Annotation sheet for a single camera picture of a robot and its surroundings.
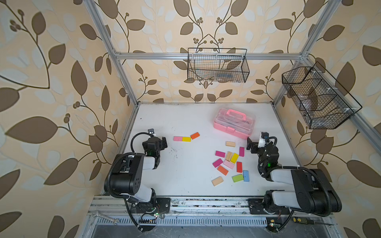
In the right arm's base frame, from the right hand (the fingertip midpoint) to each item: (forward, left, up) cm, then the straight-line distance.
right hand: (256, 138), depth 90 cm
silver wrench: (-38, +78, -7) cm, 88 cm away
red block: (-15, +12, -9) cm, 21 cm away
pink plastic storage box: (+11, +10, +1) cm, 15 cm away
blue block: (-20, +9, -8) cm, 23 cm away
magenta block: (-5, +9, -8) cm, 12 cm away
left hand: (+4, +65, -2) cm, 65 cm away
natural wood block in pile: (-7, +17, -8) cm, 20 cm away
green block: (-21, +15, -8) cm, 27 cm away
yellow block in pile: (-8, +13, -9) cm, 18 cm away
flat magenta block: (-5, +22, -9) cm, 24 cm away
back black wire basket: (+41, +21, +26) cm, 53 cm away
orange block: (+9, +38, -8) cm, 40 cm away
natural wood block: (+1, +15, -8) cm, 17 cm away
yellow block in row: (+6, +44, -7) cm, 45 cm away
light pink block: (-12, +18, -9) cm, 23 cm away
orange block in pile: (-16, +22, -9) cm, 28 cm away
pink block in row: (+6, +49, -7) cm, 50 cm away
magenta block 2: (-11, +24, -8) cm, 28 cm away
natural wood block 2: (-21, +26, -9) cm, 35 cm away
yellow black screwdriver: (-42, -14, -7) cm, 45 cm away
